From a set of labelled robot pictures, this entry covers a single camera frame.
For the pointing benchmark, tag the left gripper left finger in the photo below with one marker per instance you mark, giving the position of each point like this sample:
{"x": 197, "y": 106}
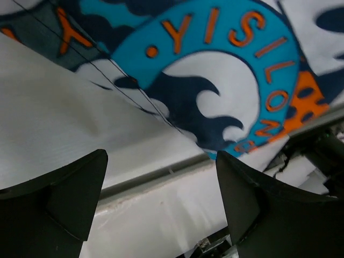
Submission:
{"x": 51, "y": 215}

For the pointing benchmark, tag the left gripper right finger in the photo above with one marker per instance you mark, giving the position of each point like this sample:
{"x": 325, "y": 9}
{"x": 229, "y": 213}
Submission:
{"x": 269, "y": 218}

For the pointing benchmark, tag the colourful patterned shorts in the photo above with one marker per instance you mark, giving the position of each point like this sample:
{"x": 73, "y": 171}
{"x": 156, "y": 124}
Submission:
{"x": 231, "y": 75}

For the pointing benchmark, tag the front aluminium rail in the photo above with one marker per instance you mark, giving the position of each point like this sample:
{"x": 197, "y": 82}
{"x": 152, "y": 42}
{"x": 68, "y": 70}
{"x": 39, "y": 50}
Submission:
{"x": 330, "y": 118}

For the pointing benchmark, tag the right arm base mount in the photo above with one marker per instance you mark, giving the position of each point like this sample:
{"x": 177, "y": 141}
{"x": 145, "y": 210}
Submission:
{"x": 324, "y": 150}

